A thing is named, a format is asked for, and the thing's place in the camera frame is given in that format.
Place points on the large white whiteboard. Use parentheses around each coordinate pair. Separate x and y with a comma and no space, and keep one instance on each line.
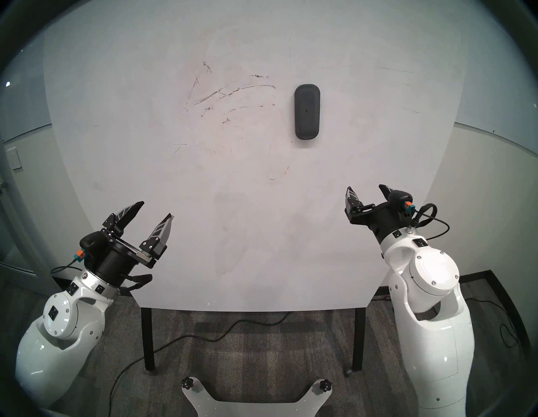
(147,126)

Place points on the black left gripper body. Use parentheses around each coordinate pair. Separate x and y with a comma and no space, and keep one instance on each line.
(115,256)

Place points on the black table leg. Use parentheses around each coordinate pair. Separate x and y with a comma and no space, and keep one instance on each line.
(147,340)
(358,336)

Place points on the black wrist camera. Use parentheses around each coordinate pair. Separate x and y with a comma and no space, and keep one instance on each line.
(401,201)
(90,246)

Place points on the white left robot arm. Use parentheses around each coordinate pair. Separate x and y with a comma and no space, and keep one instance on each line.
(59,332)

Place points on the black star knob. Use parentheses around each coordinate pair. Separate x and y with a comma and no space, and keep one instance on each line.
(188,383)
(325,385)

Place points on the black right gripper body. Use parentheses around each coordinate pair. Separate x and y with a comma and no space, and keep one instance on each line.
(380,220)

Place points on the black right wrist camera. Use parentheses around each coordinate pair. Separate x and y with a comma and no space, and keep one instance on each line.
(401,201)

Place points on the glass door with grey frame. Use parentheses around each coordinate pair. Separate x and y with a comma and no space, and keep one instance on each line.
(23,252)

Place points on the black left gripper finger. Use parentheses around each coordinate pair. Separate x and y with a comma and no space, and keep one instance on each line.
(157,237)
(124,216)

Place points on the wall glass board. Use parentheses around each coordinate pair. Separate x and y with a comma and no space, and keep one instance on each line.
(25,96)
(498,105)

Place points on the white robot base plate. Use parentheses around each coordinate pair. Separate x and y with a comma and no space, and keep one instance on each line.
(256,410)

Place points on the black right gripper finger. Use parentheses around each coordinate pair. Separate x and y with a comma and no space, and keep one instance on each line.
(352,201)
(387,192)

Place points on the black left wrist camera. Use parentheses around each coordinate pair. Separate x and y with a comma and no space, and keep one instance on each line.
(90,246)

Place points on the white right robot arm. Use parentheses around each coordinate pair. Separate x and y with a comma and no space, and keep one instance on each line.
(433,302)

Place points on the white wall light switch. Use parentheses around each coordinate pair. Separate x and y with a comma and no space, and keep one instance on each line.
(14,158)

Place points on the dark grey whiteboard eraser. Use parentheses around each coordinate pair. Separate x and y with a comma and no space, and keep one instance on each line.
(307,111)

